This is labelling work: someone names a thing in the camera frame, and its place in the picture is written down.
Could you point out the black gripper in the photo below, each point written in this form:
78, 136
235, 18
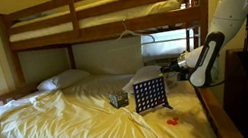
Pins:
172, 68

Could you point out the bright window pane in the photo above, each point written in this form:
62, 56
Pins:
163, 43

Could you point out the blue connect four grid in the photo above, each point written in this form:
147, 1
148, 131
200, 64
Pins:
150, 95

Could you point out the white clothes hanger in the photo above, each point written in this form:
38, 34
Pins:
131, 33

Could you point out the red game disc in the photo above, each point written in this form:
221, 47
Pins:
174, 123
170, 122
175, 118

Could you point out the black white patterned box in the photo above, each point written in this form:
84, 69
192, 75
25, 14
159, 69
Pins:
118, 99

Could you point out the white bunk mattress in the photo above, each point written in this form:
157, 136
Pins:
105, 18

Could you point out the flat white pillow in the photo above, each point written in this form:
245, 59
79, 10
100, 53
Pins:
61, 79

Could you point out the yellow bed sheet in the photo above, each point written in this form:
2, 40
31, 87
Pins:
73, 128

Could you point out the wooden bunk bed frame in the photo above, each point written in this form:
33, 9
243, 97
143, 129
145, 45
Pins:
107, 30

